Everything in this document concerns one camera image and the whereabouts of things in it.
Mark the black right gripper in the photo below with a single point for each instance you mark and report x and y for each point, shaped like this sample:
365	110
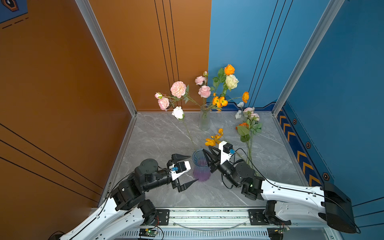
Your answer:
215	163

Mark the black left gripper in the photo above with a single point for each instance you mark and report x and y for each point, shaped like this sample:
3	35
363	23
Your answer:
176	183

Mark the purple ribbed glass vase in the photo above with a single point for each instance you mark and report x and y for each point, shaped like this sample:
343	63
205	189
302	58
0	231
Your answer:
201	169

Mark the clear ribbed glass vase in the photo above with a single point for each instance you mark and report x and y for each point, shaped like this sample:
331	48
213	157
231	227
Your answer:
204	118

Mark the orange gerbera flower stem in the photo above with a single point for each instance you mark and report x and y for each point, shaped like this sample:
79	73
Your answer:
243	130

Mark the orange poppy flower stem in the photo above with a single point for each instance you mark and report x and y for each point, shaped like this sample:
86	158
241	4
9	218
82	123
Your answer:
219	103

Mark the white rose flower stem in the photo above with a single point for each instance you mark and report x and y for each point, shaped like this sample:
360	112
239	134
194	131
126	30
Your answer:
179	114

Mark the pink peony flower stem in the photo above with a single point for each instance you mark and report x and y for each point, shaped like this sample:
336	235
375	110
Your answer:
204	90

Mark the small pink rose spray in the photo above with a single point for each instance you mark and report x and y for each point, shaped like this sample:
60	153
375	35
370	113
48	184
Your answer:
179	92

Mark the cream rose flower stem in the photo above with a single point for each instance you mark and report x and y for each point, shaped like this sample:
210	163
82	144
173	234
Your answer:
230	83

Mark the yellow rose flower stem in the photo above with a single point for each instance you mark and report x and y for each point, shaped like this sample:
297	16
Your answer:
220	78

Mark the pink white bouquet spray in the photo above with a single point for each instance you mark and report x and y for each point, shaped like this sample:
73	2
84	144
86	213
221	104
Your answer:
254	126

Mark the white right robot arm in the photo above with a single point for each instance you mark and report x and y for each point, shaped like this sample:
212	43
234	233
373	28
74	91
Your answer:
324	204

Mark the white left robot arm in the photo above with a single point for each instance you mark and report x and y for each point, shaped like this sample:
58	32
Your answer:
126	207

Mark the orange cosmos flower stem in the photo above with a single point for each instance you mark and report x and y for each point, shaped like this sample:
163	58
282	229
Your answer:
215	140

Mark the white blossom spray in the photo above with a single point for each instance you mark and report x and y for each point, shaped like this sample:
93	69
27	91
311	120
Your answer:
240	114

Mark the green circuit board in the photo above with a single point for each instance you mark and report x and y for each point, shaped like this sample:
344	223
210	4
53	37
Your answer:
147	234

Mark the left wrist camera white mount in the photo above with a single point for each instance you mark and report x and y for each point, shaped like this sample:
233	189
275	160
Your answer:
179	169

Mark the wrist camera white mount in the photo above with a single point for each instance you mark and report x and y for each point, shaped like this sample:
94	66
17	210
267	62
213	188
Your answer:
226	152
179	169

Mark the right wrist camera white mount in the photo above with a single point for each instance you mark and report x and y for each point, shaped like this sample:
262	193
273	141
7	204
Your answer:
226	152

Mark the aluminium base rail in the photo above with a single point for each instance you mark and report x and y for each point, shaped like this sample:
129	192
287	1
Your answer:
228	224

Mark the left aluminium corner post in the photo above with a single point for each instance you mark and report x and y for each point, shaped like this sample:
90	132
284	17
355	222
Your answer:
99	38

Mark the aluminium corner post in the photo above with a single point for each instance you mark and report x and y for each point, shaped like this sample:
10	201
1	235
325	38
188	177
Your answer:
99	38
317	36

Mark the right aluminium corner post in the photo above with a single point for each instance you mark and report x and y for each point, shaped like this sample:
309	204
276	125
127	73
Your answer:
317	36

